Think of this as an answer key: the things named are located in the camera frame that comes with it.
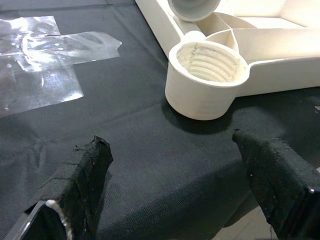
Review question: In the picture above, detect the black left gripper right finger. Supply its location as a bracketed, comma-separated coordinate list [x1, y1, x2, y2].
[231, 128, 320, 240]

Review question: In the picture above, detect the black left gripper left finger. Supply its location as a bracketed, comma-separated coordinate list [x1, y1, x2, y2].
[4, 136, 115, 240]

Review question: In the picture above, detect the black tablecloth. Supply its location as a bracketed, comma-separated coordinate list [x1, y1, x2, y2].
[0, 0, 320, 240]

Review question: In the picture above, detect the crumpled clear tape patch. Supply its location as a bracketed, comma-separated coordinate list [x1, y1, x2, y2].
[0, 15, 123, 118]

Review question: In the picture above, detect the white plastic table top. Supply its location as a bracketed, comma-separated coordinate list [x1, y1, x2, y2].
[134, 0, 320, 121]

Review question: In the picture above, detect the white threaded table leg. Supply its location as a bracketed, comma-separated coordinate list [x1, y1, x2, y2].
[166, 0, 222, 23]

